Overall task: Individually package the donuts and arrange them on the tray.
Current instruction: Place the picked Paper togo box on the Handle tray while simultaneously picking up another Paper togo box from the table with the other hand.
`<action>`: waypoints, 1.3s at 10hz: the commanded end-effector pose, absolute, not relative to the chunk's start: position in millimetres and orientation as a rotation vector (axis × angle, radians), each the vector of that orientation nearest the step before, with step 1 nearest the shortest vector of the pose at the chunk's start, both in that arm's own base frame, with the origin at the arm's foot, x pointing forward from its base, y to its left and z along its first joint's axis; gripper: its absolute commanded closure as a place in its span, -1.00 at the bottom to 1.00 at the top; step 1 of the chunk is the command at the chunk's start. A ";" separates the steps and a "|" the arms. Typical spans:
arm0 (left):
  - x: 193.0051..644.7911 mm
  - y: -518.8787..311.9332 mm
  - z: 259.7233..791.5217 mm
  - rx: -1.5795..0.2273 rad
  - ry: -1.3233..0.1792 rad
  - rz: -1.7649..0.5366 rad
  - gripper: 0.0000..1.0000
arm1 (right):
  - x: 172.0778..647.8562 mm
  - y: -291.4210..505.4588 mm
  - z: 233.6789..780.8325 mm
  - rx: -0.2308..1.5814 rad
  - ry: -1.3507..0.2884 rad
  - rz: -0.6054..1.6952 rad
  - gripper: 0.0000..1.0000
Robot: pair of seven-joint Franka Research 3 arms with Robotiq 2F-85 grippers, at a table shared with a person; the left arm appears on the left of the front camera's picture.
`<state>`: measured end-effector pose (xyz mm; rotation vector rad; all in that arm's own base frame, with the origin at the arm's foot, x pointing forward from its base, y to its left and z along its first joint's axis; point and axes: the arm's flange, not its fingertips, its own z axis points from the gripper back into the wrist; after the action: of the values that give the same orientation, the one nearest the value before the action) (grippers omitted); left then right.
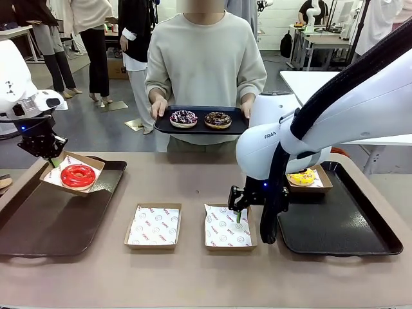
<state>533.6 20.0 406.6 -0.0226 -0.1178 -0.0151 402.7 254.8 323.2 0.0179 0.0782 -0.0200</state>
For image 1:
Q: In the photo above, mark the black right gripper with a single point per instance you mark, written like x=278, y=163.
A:
x=257, y=193

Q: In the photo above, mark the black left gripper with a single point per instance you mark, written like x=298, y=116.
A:
x=35, y=128

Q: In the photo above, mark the brown cardboard food box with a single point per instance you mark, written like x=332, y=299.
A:
x=153, y=247
x=326, y=186
x=50, y=177
x=254, y=231

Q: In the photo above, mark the red glazed donut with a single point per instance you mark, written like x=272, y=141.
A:
x=69, y=177

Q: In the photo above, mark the yellow sprinkled donut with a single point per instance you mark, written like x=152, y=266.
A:
x=301, y=180

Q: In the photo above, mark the chocolate sprinkled donut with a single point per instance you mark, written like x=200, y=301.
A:
x=210, y=122

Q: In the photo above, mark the plain black serving tray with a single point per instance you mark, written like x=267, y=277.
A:
x=199, y=130

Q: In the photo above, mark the purple white-striped donut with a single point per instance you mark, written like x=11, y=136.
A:
x=175, y=120

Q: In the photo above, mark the person's right forearm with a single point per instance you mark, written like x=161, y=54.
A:
x=157, y=96

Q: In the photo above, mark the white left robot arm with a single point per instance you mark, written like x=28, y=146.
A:
x=13, y=77

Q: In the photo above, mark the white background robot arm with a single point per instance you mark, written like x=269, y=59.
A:
x=313, y=14

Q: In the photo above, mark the person's left forearm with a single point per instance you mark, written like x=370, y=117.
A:
x=247, y=97

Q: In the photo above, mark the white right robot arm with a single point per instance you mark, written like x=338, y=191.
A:
x=370, y=109

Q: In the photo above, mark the person's left hand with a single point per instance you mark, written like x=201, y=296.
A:
x=248, y=109

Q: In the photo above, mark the person's right hand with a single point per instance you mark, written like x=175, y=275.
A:
x=159, y=107

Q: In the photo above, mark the white paper tag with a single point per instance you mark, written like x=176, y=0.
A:
x=61, y=106

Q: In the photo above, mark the orange stool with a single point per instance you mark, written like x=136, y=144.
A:
x=341, y=152

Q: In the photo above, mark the mannequin in black trousers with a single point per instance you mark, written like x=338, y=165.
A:
x=95, y=54

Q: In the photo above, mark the brown cardboard shipping box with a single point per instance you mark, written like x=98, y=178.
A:
x=116, y=69

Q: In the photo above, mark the mannequin in grey trousers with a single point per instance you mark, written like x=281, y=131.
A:
x=53, y=42

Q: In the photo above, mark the grey background desk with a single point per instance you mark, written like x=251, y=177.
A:
x=16, y=32

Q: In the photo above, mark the large white table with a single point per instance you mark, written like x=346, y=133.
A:
x=309, y=83

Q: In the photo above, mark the mannequin in white trousers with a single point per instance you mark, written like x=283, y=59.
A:
x=138, y=42

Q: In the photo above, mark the person in beige sweater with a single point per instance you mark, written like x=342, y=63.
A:
x=206, y=64

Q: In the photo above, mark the black backpack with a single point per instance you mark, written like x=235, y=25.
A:
x=286, y=45

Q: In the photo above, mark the white background workbench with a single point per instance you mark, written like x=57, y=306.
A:
x=322, y=42

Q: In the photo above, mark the black stand pole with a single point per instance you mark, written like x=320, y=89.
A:
x=360, y=29

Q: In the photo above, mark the gold mannequin base plate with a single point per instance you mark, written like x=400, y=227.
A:
x=135, y=124
x=114, y=106

